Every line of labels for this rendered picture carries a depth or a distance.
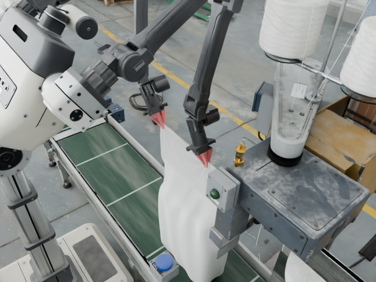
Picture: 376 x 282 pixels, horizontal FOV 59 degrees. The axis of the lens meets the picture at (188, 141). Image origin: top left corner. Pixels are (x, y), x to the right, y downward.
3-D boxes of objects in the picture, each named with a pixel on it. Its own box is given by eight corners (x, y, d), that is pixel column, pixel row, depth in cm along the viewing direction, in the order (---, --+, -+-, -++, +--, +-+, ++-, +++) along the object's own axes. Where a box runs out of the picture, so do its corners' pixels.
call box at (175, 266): (149, 269, 123) (148, 261, 119) (167, 258, 127) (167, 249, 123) (161, 286, 118) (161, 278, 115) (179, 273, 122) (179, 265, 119)
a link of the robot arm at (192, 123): (182, 117, 122) (190, 117, 118) (196, 110, 126) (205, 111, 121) (187, 134, 124) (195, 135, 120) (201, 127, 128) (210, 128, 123)
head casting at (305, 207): (212, 226, 105) (221, 156, 86) (264, 191, 117) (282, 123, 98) (288, 302, 87) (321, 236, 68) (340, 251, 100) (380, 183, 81)
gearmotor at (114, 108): (93, 109, 287) (90, 95, 278) (108, 104, 295) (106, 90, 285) (109, 127, 270) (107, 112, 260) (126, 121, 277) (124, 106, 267)
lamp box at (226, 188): (205, 196, 91) (207, 172, 86) (217, 188, 94) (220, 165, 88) (224, 213, 87) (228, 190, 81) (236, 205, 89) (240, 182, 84)
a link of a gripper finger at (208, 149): (217, 165, 126) (211, 142, 123) (203, 173, 122) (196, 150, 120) (206, 163, 132) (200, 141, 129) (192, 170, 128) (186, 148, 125)
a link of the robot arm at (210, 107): (183, 98, 119) (198, 108, 113) (207, 88, 124) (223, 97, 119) (183, 125, 126) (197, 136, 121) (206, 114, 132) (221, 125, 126)
